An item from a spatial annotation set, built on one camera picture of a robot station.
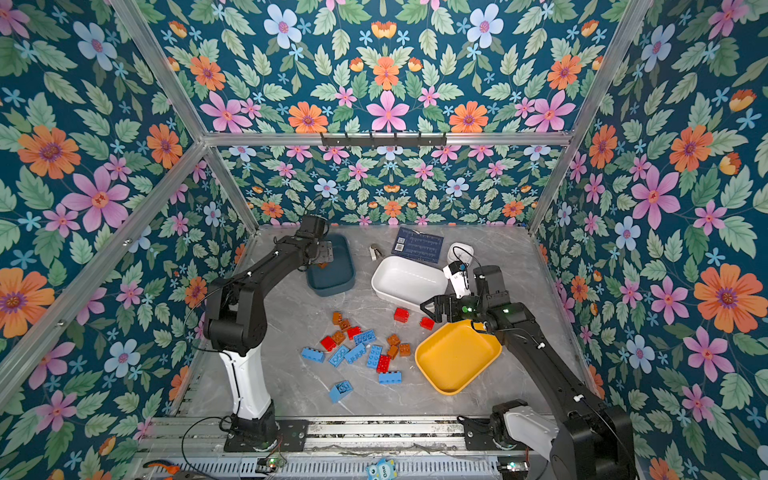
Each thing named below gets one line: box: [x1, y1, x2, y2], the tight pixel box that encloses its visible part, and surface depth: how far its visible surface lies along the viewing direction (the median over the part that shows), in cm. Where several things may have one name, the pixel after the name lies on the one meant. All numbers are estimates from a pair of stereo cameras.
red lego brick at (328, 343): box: [320, 336, 337, 352], surface depth 92 cm
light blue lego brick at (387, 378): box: [378, 372, 403, 385], surface depth 83 cm
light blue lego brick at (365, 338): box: [354, 330, 377, 345], surface depth 92 cm
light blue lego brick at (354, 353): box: [344, 343, 366, 364], surface depth 88 cm
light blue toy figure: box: [366, 458, 399, 480], surface depth 69 cm
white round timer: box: [447, 242, 475, 265], surface depth 110 cm
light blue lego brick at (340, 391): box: [328, 380, 354, 404], surface depth 81 cm
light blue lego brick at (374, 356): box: [366, 345, 383, 369], surface depth 87 cm
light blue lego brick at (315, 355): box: [301, 347, 325, 363], surface depth 88 cm
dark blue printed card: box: [391, 227, 444, 264], surface depth 116 cm
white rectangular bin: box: [371, 256, 449, 308], surface depth 103 cm
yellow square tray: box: [414, 319, 503, 395], surface depth 89 cm
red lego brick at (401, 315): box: [393, 307, 410, 323], surface depth 95 cm
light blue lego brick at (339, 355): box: [329, 345, 351, 367], surface depth 88 cm
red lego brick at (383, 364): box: [376, 354, 391, 373], surface depth 86 cm
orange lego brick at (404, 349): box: [399, 343, 411, 357], surface depth 89 cm
